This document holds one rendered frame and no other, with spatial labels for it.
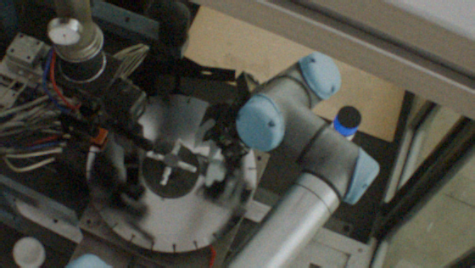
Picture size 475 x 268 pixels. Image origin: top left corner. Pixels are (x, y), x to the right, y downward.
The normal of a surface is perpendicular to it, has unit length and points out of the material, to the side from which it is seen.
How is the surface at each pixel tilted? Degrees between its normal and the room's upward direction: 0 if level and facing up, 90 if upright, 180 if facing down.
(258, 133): 68
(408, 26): 90
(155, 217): 0
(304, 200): 5
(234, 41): 0
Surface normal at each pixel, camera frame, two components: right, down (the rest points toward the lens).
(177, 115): 0.07, -0.44
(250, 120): -0.56, 0.46
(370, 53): -0.39, 0.81
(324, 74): 0.58, -0.36
